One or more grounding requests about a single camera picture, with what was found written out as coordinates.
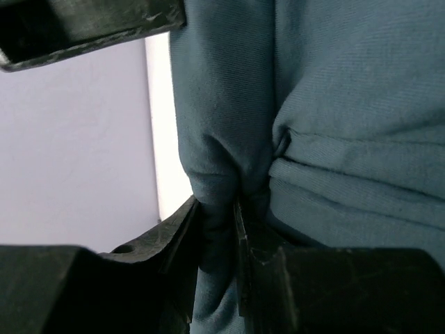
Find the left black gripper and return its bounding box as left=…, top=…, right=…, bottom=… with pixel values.
left=1, top=0, right=186, bottom=72

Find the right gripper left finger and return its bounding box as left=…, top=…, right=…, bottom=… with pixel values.
left=101, top=196, right=199, bottom=333

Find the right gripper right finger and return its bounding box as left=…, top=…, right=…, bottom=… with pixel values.
left=234, top=200, right=299, bottom=333

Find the dark teal t-shirt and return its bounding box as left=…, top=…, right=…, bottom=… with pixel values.
left=170, top=1, right=444, bottom=333

